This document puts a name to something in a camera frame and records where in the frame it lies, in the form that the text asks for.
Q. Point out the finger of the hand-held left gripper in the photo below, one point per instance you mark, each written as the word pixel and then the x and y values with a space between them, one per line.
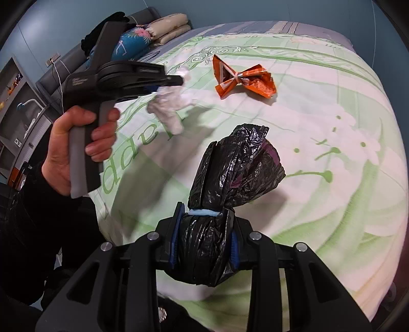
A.
pixel 159 78

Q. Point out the white tissue bundle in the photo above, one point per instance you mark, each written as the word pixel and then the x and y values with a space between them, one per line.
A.
pixel 169 108

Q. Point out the person's left forearm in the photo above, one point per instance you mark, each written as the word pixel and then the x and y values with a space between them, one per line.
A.
pixel 38 239

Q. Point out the dark cloth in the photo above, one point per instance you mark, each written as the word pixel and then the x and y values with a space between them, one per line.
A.
pixel 88 43

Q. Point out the orange snack wrapper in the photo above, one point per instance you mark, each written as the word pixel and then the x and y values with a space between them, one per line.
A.
pixel 258 81

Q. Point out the person's left hand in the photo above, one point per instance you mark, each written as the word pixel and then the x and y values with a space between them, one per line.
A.
pixel 59 153

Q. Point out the blue floral pillow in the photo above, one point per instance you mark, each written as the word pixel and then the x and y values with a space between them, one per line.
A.
pixel 134 41

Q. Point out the beige folded quilt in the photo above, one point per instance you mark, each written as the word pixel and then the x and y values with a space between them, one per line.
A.
pixel 169 27

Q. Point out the grey headboard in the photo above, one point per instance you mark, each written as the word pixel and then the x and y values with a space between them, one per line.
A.
pixel 73 59

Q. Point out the black plastic bag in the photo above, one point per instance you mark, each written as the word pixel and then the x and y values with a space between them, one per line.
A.
pixel 223 178

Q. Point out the green printed bedspread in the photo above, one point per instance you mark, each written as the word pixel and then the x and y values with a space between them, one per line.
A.
pixel 319 159

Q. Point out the white shelf unit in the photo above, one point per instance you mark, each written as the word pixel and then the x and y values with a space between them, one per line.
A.
pixel 12 95

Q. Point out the wall socket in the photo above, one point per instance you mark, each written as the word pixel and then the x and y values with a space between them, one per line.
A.
pixel 52 59

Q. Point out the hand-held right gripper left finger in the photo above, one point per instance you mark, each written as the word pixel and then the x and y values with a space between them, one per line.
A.
pixel 175 242

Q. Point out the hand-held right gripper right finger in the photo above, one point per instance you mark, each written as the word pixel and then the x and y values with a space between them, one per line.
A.
pixel 235 249

